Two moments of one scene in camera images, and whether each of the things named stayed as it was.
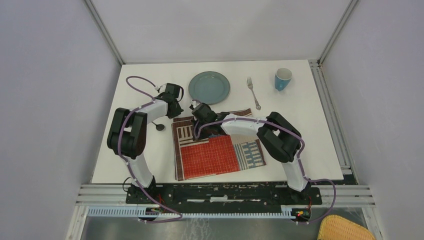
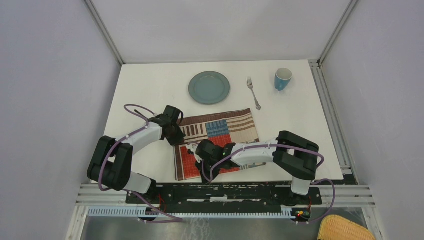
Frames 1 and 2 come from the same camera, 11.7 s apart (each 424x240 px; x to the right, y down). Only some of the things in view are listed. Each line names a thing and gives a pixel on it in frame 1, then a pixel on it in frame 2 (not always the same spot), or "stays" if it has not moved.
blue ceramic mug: [282, 77] stays
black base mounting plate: [202, 197] stays
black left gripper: [177, 112] → [179, 138]
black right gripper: [202, 135] → [199, 160]
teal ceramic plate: [210, 87] stays
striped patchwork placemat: [195, 158] stays
